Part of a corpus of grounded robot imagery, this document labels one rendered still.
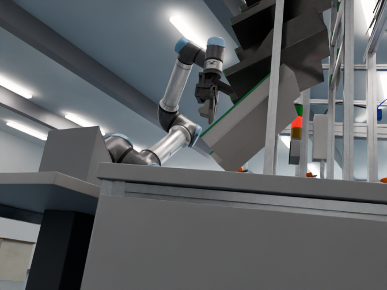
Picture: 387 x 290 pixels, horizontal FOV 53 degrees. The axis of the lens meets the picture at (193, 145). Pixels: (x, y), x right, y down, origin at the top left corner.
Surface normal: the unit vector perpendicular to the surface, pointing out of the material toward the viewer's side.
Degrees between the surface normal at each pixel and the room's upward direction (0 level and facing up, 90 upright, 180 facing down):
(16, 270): 90
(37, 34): 90
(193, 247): 90
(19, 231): 90
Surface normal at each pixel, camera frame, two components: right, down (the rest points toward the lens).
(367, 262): -0.20, -0.33
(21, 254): 0.86, -0.05
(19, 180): -0.50, -0.33
